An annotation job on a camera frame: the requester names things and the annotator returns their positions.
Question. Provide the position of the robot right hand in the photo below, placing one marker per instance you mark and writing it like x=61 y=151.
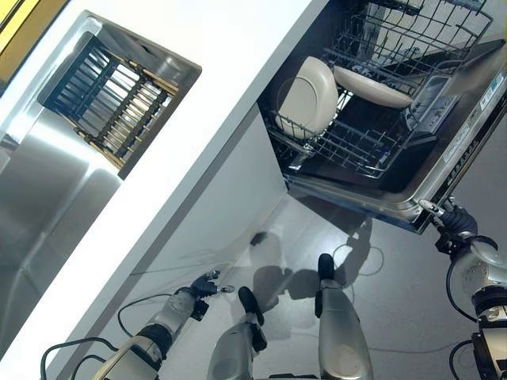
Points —
x=455 y=221

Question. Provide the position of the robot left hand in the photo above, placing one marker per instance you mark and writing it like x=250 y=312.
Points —
x=204 y=286

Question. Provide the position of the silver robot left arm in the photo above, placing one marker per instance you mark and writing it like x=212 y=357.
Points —
x=158 y=336

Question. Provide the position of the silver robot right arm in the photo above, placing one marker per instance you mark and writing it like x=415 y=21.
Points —
x=479 y=273

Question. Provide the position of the dark robot left foot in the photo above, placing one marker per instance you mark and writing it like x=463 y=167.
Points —
x=249 y=302

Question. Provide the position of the dark robot foot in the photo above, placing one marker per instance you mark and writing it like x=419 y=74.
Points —
x=326 y=267
x=249 y=302

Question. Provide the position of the small black floor object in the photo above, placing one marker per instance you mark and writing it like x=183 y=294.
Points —
x=259 y=238

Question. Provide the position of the white glossy base cabinet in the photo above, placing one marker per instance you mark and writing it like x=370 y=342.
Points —
x=222 y=198

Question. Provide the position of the dark robot right foot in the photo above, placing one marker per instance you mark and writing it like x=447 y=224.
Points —
x=326 y=267

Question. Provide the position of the white robot right leg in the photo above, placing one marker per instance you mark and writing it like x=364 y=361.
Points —
x=340 y=336

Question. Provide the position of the stainless steel sink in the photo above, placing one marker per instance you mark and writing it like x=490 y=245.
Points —
x=51 y=178

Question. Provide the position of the black sink drying rack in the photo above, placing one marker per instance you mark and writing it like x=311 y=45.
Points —
x=107 y=107

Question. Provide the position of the dark framed yellow window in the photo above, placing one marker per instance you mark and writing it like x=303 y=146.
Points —
x=20 y=23

